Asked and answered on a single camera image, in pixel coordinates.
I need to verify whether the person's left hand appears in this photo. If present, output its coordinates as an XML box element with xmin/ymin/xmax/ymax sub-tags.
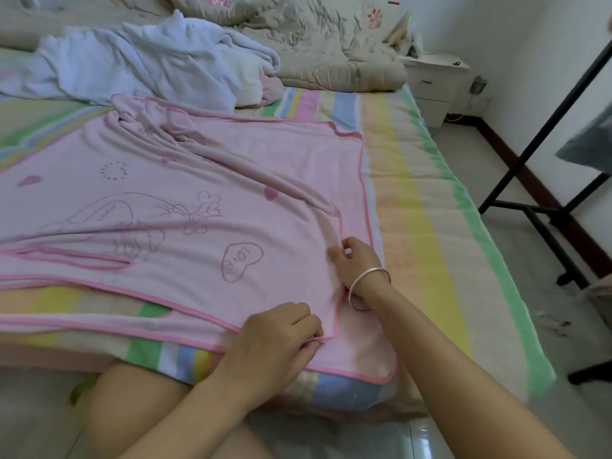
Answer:
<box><xmin>222</xmin><ymin>301</ymin><xmax>324</xmax><ymax>402</ymax></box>

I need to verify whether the person's right hand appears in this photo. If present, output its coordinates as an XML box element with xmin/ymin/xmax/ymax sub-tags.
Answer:
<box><xmin>327</xmin><ymin>237</ymin><xmax>393</xmax><ymax>307</ymax></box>

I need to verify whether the cream fleece blanket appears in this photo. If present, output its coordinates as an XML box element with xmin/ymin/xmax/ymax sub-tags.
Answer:
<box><xmin>234</xmin><ymin>62</ymin><xmax>269</xmax><ymax>109</ymax></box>

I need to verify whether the white towel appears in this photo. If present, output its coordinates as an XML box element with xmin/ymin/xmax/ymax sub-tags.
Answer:
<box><xmin>0</xmin><ymin>9</ymin><xmax>283</xmax><ymax>113</ymax></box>

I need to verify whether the person's right forearm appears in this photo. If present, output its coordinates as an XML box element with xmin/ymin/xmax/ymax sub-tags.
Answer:
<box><xmin>358</xmin><ymin>282</ymin><xmax>575</xmax><ymax>459</ymax></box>

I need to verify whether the person's bare leg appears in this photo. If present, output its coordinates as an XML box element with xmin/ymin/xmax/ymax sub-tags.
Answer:
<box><xmin>86</xmin><ymin>358</ymin><xmax>273</xmax><ymax>459</ymax></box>

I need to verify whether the striped pastel bed sheet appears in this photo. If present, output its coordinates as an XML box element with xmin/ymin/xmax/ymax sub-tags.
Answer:
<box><xmin>0</xmin><ymin>47</ymin><xmax>558</xmax><ymax>412</ymax></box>

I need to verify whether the dark brown baseboard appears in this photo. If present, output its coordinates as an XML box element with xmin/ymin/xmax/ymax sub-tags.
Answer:
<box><xmin>444</xmin><ymin>114</ymin><xmax>612</xmax><ymax>278</ymax></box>

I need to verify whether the white nightstand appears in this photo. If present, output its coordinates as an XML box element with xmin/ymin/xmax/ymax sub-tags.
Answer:
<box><xmin>404</xmin><ymin>54</ymin><xmax>472</xmax><ymax>128</ymax></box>

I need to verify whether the black clothes rack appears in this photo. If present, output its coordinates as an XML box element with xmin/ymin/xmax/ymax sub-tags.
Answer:
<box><xmin>478</xmin><ymin>38</ymin><xmax>612</xmax><ymax>383</ymax></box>

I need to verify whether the beige quilt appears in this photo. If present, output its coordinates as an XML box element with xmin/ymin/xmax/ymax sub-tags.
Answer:
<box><xmin>0</xmin><ymin>0</ymin><xmax>409</xmax><ymax>94</ymax></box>

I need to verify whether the cream plush toy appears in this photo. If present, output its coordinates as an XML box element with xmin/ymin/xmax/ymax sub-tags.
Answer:
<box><xmin>382</xmin><ymin>9</ymin><xmax>422</xmax><ymax>58</ymax></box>

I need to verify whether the plastic covered beige coat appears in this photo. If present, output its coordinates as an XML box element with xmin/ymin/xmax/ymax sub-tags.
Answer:
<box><xmin>585</xmin><ymin>272</ymin><xmax>612</xmax><ymax>326</ymax></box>

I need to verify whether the grey hanging garment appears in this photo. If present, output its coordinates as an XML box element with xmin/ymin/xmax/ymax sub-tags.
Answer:
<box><xmin>557</xmin><ymin>100</ymin><xmax>612</xmax><ymax>173</ymax></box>

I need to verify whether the silver bracelet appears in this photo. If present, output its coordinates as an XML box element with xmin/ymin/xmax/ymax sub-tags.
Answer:
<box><xmin>346</xmin><ymin>267</ymin><xmax>393</xmax><ymax>312</ymax></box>

